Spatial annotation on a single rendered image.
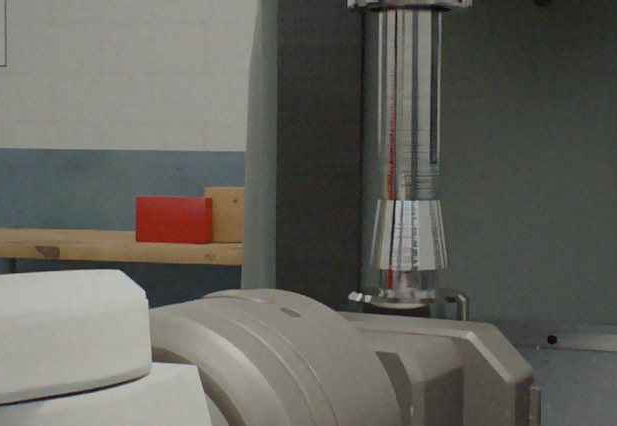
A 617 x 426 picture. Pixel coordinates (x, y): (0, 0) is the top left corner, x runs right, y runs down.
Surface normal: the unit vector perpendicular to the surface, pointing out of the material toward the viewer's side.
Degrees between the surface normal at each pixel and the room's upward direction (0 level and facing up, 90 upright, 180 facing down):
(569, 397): 63
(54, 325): 85
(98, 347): 85
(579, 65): 90
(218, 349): 53
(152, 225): 90
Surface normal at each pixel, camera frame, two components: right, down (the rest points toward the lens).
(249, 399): 0.17, -0.43
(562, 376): -0.19, -0.40
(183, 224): -0.27, 0.05
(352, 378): 0.76, -0.53
